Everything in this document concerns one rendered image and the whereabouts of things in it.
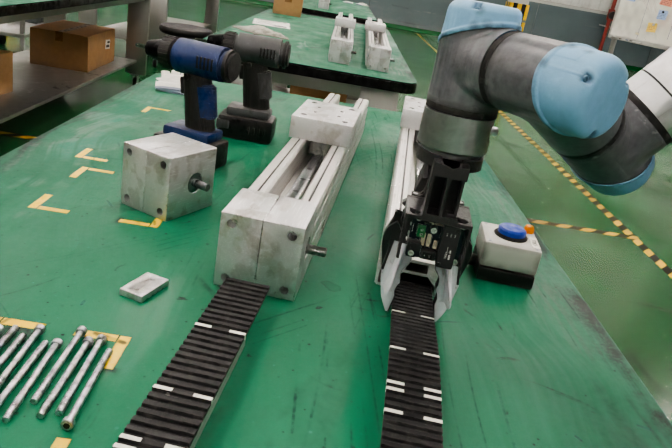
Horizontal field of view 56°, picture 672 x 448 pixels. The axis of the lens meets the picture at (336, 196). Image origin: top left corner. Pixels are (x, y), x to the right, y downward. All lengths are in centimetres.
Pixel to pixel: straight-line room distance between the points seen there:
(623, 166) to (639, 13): 633
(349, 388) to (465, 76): 32
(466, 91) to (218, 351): 34
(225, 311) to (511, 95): 35
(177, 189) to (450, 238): 42
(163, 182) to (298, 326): 32
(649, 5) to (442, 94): 632
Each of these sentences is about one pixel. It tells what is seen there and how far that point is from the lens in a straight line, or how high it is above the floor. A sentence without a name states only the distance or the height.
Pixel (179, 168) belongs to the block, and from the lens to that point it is 91.
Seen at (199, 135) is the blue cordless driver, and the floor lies 84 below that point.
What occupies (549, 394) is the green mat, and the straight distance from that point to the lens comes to 72.
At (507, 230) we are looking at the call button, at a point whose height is 85.
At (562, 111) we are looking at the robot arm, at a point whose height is 108.
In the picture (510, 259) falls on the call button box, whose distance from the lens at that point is 91.
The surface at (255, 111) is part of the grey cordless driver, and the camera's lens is 135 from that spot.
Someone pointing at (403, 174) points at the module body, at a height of 86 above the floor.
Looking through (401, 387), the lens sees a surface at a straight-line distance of 60.
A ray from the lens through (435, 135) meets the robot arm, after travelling 65.
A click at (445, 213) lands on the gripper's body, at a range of 67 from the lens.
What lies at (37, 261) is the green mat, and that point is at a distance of 82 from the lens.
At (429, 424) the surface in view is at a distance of 57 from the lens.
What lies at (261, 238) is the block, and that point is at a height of 85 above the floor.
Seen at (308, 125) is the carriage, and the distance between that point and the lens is 111.
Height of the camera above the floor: 116
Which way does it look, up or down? 20 degrees down
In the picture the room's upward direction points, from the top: 10 degrees clockwise
